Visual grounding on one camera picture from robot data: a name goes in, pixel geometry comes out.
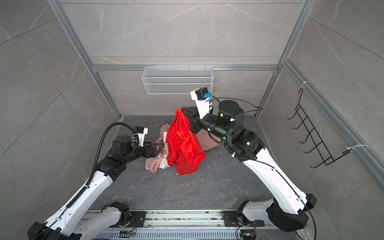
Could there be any pink cloth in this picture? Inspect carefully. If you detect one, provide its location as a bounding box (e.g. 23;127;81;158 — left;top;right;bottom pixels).
145;124;219;173

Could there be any red cloth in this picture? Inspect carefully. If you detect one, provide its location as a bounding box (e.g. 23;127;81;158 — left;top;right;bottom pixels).
166;108;206;176

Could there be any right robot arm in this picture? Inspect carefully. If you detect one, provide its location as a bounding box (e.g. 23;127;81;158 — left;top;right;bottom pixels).
181;100;317;232

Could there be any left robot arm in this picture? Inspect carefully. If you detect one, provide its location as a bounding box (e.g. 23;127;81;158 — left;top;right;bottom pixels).
28;134;166;240

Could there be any white patterned cloth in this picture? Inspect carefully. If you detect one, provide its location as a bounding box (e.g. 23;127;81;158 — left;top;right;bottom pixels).
159;151;170;169

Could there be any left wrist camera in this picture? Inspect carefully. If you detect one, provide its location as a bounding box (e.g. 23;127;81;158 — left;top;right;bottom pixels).
133;126;148;147

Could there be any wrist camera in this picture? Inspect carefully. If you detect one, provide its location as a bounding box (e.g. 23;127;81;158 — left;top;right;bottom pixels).
133;126;148;147
190;87;212;119

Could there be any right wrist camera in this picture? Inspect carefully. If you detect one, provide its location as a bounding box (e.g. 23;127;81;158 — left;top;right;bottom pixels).
190;87;212;119

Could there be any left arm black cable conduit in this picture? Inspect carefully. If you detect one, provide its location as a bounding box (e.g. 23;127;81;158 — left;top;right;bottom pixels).
85;122;136;187

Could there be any white wire mesh basket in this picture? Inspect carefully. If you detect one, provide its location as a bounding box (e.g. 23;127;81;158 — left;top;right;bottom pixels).
142;67;214;94

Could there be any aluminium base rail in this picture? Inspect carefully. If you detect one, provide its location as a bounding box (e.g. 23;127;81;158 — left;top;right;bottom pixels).
93;209;314;240

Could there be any black wire hook rack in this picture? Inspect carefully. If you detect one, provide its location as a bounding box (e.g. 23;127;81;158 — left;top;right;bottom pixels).
287;87;371;169

